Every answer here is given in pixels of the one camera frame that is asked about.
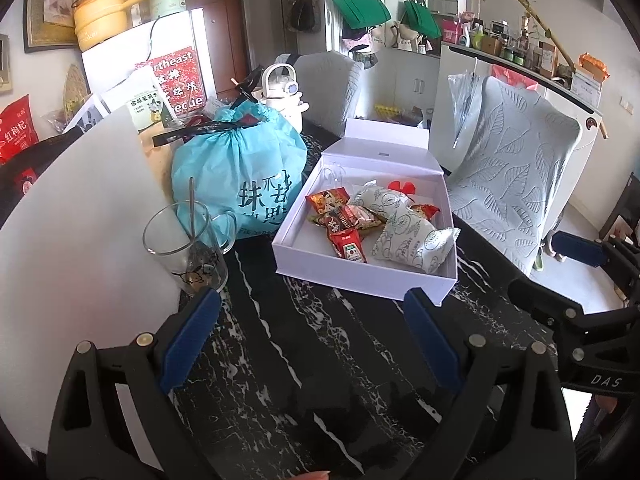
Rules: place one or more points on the yellow cooking pot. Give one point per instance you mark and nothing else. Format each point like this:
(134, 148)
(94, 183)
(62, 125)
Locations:
(100, 25)

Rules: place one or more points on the red black gift box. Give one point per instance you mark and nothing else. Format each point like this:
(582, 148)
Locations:
(30, 175)

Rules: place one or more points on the dark handbag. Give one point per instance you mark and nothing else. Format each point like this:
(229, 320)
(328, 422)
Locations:
(305, 7)

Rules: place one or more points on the metal spoon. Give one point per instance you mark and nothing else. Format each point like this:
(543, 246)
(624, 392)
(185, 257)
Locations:
(191, 205)

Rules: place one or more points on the pink sausage packet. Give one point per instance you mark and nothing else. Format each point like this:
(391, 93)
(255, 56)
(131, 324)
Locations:
(367, 217)

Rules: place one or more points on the white bread packet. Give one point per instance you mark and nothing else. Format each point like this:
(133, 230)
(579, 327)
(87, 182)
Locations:
(382, 197)
(415, 245)

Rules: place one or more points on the white counter unit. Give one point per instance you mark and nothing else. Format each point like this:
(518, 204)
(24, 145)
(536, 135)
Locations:
(565, 100)

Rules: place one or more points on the framed picture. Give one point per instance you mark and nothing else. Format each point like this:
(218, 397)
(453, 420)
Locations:
(45, 0)

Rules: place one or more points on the brown door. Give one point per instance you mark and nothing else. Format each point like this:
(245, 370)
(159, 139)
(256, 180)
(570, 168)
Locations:
(220, 35)

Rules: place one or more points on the white foam board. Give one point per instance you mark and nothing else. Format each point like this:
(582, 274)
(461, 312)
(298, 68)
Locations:
(75, 235)

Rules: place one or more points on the white water bottle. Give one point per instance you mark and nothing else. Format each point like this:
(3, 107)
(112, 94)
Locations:
(280, 105)

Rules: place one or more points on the red ketchup packet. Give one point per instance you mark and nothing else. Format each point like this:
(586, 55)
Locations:
(350, 247)

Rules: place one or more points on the red goji berry bag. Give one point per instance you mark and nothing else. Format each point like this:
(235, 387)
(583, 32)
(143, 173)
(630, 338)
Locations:
(17, 130)

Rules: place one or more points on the grey padded chair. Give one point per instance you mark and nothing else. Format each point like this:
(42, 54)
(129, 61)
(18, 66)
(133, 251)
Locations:
(325, 90)

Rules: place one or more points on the orange box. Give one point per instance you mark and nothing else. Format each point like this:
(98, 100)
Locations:
(592, 65)

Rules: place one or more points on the red plastic flower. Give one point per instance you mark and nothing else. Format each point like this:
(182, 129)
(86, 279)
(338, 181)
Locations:
(402, 186)

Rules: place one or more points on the woven straw fan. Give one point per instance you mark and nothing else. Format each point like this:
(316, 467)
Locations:
(75, 85)

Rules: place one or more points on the glass mug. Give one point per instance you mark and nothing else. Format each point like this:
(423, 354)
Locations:
(200, 265)

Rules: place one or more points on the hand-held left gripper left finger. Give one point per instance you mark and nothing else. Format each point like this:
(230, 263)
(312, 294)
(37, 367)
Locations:
(190, 340)

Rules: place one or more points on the black and white photo paper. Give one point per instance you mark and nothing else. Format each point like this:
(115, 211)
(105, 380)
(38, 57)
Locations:
(90, 115)

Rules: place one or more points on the bamboo pole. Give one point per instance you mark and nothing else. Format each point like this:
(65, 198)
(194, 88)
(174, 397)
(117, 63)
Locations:
(545, 30)

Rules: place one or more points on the green tote bag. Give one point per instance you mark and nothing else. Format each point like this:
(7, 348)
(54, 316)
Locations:
(422, 20)
(360, 7)

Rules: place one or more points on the clear plastic sheet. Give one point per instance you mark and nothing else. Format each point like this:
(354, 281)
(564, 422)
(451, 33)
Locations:
(462, 105)

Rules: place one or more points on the red paper bag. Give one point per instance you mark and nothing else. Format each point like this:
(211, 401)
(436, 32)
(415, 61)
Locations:
(175, 75)

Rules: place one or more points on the person's left hand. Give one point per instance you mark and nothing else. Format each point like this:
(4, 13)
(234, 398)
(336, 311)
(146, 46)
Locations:
(312, 476)

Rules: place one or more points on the row of bottles and jars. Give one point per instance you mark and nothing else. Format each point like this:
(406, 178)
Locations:
(510, 45)

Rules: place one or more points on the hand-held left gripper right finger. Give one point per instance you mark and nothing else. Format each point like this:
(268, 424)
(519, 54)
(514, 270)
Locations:
(432, 340)

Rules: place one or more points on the person's right hand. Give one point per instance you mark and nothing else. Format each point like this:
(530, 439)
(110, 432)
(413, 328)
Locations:
(607, 402)

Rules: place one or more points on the white cardboard box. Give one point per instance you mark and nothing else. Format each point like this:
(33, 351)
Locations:
(320, 260)

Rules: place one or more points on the white patterned paper towel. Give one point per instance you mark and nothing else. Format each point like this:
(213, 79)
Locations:
(510, 170)

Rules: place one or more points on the brown paper bag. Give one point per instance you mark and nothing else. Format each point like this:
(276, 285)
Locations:
(155, 170)

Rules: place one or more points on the red cartoon snack packet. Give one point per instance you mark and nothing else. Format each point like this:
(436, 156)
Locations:
(327, 200)

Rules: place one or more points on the red yellow snack packet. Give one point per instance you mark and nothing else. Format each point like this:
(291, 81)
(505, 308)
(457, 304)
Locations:
(425, 210)

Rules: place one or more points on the brown snack packet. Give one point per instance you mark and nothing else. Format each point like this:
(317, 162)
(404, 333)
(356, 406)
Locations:
(340, 221)

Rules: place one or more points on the white tea packet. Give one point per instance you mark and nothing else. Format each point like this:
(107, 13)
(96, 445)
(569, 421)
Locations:
(145, 100)

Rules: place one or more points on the white refrigerator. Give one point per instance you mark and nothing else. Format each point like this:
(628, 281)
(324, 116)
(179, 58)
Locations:
(115, 55)

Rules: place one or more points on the person's right forearm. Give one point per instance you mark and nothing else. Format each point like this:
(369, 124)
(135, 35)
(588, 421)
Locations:
(615, 440)

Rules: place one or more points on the white cabinet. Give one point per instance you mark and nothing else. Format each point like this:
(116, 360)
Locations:
(400, 80)

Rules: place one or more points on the wall intercom panel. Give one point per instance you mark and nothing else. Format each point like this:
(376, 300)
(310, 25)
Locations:
(4, 65)

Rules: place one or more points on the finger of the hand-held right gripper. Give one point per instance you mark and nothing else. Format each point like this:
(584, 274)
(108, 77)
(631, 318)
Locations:
(580, 250)
(550, 310)

